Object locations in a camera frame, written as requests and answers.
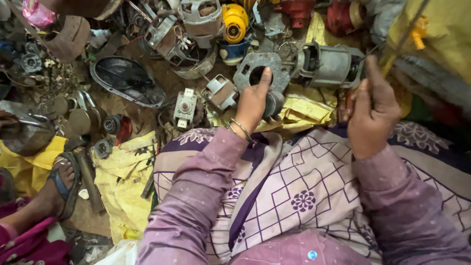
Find person's right hand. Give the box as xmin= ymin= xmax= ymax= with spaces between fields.
xmin=347 ymin=55 xmax=403 ymax=160

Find person's left hand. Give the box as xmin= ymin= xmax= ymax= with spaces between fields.
xmin=230 ymin=67 xmax=273 ymax=139

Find brown handled tool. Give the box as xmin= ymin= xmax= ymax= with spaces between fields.
xmin=337 ymin=88 xmax=356 ymax=124

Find grey motor end plate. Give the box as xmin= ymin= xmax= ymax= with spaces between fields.
xmin=233 ymin=52 xmax=291 ymax=119

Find thin metal bangles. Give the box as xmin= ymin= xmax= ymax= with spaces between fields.
xmin=225 ymin=118 xmax=253 ymax=142

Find small motor with copper winding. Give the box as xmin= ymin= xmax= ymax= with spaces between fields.
xmin=202 ymin=74 xmax=240 ymax=112

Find yellow sack under motors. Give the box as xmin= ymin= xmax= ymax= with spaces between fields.
xmin=210 ymin=84 xmax=338 ymax=137

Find large grey electric motor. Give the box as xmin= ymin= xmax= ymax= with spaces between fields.
xmin=293 ymin=40 xmax=366 ymax=90

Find yellow plastic motor part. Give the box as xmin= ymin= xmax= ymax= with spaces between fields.
xmin=222 ymin=3 xmax=250 ymax=45

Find thin metal rod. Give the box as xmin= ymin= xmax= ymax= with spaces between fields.
xmin=379 ymin=0 xmax=431 ymax=78

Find patterned purple and beige cloth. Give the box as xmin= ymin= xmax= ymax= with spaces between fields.
xmin=152 ymin=121 xmax=471 ymax=265

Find yellow plastic screw piece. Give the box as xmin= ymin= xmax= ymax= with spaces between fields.
xmin=411 ymin=16 xmax=430 ymax=51

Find grey motor stator housing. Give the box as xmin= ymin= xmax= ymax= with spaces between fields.
xmin=178 ymin=0 xmax=224 ymax=49

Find red plastic housing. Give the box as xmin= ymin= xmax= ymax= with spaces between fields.
xmin=274 ymin=0 xmax=317 ymax=29

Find red round motor part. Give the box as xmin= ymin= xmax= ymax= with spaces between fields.
xmin=325 ymin=0 xmax=366 ymax=38

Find large yellow bag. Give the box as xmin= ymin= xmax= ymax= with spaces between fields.
xmin=386 ymin=0 xmax=471 ymax=86

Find red curved plastic part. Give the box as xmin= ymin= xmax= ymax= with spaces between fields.
xmin=115 ymin=116 xmax=133 ymax=146

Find black oval metal cover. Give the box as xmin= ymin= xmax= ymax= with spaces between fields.
xmin=89 ymin=55 xmax=167 ymax=109

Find round black bearing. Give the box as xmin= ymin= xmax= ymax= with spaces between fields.
xmin=103 ymin=114 xmax=121 ymax=135

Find crumpled yellow sack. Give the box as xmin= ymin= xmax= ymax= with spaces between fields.
xmin=91 ymin=130 xmax=158 ymax=244

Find round grey bearing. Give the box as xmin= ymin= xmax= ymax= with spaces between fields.
xmin=93 ymin=139 xmax=113 ymax=160

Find large brown metal disc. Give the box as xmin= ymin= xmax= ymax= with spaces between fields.
xmin=68 ymin=106 xmax=108 ymax=135

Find small brown metal disc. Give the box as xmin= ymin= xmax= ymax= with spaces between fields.
xmin=53 ymin=95 xmax=78 ymax=117

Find brown curved metal shell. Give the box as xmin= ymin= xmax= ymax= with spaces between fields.
xmin=45 ymin=15 xmax=91 ymax=64

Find white plastic bag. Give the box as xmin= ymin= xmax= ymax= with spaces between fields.
xmin=93 ymin=239 xmax=140 ymax=265

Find metal pliers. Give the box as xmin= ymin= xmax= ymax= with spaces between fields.
xmin=18 ymin=113 xmax=51 ymax=128

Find small grey gear plate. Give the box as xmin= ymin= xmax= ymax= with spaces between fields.
xmin=21 ymin=53 xmax=43 ymax=74

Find yellow cloth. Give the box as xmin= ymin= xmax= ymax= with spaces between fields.
xmin=0 ymin=135 xmax=67 ymax=197

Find pink plastic bag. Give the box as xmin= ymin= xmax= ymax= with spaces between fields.
xmin=22 ymin=0 xmax=56 ymax=29

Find small white motor bracket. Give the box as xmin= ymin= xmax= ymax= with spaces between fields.
xmin=173 ymin=88 xmax=199 ymax=129

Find grey motor with wires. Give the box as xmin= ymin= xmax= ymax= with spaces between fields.
xmin=143 ymin=14 xmax=179 ymax=58

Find wooden handled hammer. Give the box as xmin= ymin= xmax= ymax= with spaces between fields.
xmin=64 ymin=135 xmax=106 ymax=214

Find blue strap sandal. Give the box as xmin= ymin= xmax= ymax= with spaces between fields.
xmin=47 ymin=152 xmax=82 ymax=221

